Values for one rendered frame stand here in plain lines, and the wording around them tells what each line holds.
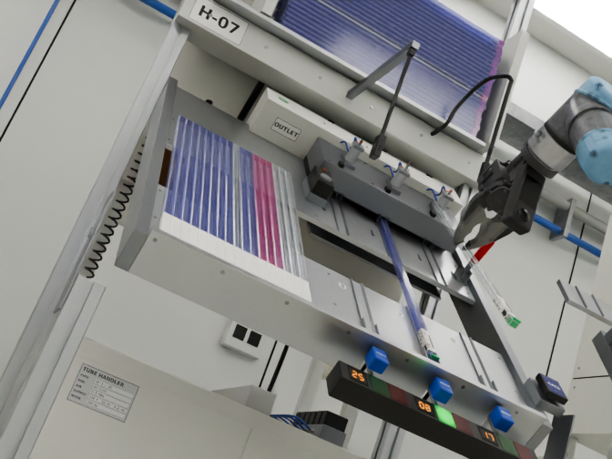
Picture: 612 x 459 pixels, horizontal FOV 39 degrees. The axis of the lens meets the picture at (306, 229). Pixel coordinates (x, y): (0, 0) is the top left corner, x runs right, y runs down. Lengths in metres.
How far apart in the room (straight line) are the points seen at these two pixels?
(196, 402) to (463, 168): 0.86
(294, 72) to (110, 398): 0.81
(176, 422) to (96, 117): 1.99
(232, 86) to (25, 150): 1.37
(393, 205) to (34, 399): 0.88
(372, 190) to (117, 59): 1.84
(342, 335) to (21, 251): 2.03
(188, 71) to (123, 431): 0.86
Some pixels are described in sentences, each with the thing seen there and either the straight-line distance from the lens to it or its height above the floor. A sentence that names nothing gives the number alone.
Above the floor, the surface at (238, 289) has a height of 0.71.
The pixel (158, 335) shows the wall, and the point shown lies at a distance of 3.18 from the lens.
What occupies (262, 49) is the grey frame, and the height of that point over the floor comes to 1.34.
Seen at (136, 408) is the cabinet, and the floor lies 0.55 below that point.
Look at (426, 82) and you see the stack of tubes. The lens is 1.99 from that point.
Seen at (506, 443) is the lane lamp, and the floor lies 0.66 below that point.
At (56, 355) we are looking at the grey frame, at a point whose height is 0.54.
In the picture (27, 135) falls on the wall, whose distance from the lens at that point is 3.24.
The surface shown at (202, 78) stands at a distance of 1.97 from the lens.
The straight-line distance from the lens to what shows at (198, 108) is 1.76.
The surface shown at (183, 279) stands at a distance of 1.18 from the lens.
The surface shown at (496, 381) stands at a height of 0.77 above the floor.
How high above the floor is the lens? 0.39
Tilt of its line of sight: 21 degrees up
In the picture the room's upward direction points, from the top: 21 degrees clockwise
